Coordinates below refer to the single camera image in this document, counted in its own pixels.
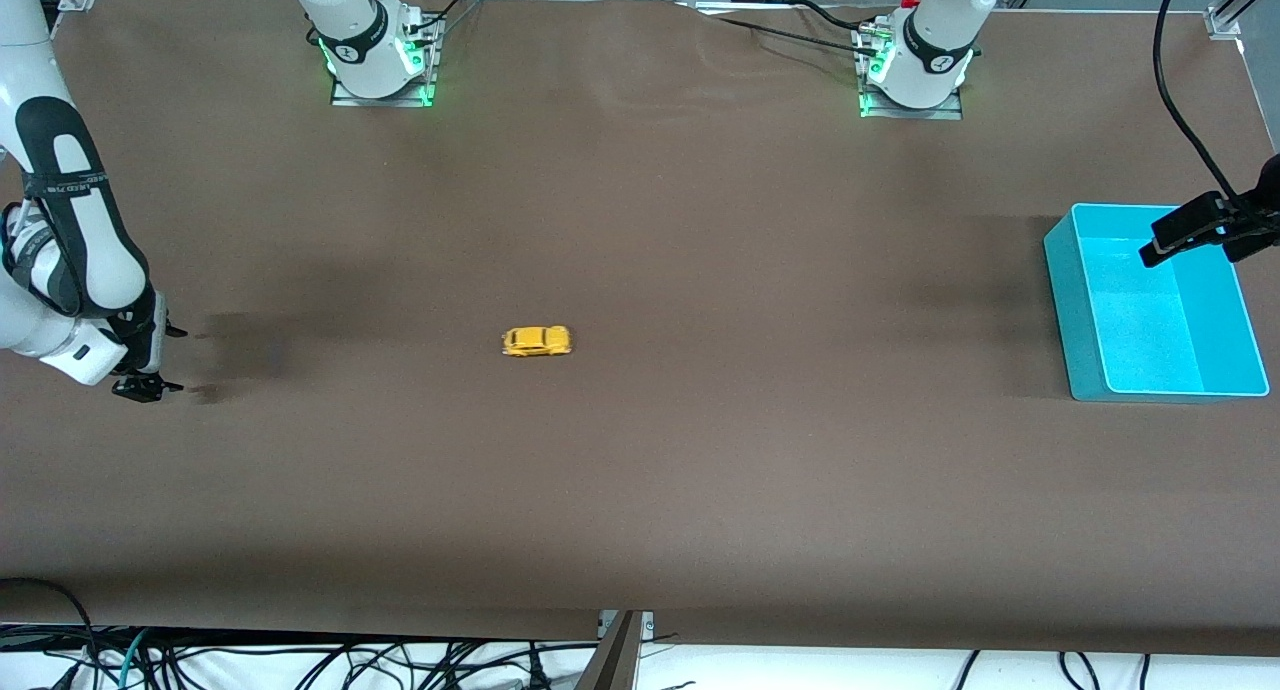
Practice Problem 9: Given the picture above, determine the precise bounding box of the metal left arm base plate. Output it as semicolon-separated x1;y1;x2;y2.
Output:
857;20;965;121

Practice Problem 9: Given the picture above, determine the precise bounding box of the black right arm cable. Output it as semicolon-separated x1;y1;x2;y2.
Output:
0;198;53;313

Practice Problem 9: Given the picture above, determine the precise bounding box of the black base plug cable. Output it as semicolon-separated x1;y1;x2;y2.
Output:
400;0;491;41

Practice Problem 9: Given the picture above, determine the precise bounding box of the yellow beetle toy car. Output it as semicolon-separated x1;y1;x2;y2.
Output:
501;325;573;358

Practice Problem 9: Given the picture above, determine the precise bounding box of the brown table cover sheet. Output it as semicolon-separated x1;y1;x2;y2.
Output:
0;0;1280;658

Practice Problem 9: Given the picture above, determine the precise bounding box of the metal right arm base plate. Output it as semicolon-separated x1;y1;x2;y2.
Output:
330;15;439;108

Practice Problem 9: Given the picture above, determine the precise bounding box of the teal floor cable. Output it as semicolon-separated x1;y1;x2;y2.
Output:
118;628;153;690

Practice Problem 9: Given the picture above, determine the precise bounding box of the black table cable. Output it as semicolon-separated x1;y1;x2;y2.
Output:
795;0;869;33
680;3;881;61

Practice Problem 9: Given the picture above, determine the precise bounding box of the aluminium support profile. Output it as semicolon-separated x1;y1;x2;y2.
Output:
575;610;646;690

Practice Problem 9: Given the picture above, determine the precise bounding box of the teal plastic bin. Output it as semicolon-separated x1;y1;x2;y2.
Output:
1043;203;1271;403

